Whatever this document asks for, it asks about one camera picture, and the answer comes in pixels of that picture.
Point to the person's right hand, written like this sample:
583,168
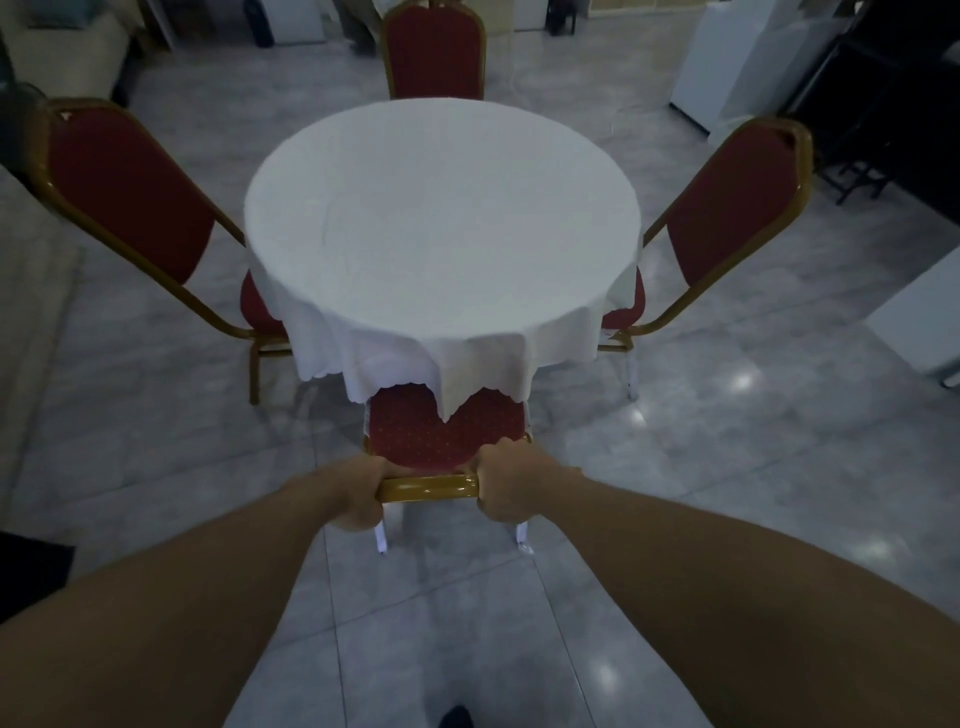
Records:
517,480

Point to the person's left hand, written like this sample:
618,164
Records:
358,491

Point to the person's left fingers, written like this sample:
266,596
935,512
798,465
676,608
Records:
382,471

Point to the person's right fingers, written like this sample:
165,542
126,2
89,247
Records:
499,461

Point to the red gold-framed banquet chair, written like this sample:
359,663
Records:
442,442
435,49
731,217
142,210

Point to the person's left forearm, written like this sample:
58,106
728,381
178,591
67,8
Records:
172,607

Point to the person's right forearm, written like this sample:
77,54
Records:
750,607

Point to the white round tablecloth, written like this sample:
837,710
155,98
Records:
442,232

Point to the person's black shoe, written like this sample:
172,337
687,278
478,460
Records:
456,717

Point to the white box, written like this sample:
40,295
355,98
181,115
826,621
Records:
922,315

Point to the white cabinet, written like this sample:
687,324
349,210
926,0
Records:
731,60

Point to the black metal stand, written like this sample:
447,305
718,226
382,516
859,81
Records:
874,112

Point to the beige sofa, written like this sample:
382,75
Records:
67,45

